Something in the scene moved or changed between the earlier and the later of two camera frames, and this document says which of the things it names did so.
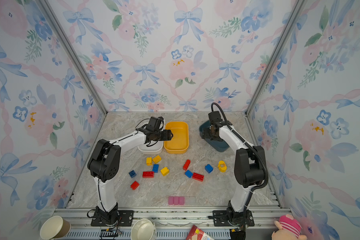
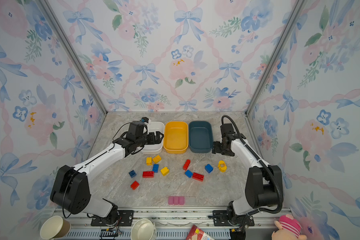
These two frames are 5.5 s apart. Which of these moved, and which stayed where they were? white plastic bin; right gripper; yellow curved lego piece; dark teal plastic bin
Moved: right gripper; dark teal plastic bin
Stayed: white plastic bin; yellow curved lego piece
